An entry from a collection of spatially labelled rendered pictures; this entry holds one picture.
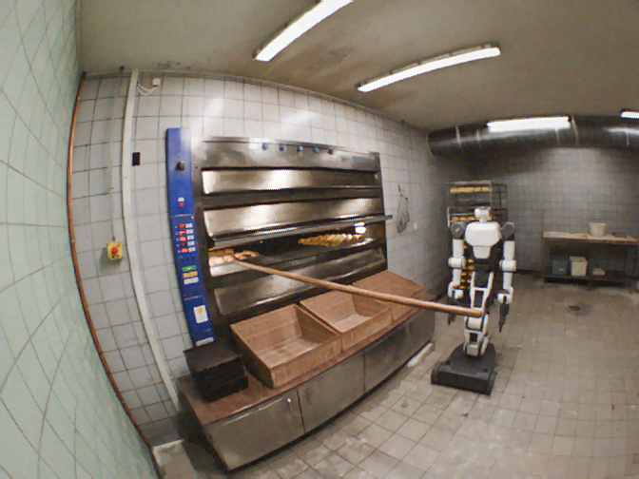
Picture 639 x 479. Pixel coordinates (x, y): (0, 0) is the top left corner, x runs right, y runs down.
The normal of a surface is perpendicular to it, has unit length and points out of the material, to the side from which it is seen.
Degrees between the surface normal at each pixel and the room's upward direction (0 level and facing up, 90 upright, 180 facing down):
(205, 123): 90
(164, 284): 90
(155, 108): 90
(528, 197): 90
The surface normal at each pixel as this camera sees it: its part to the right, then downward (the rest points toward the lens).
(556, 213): -0.75, 0.15
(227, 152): 0.67, 0.05
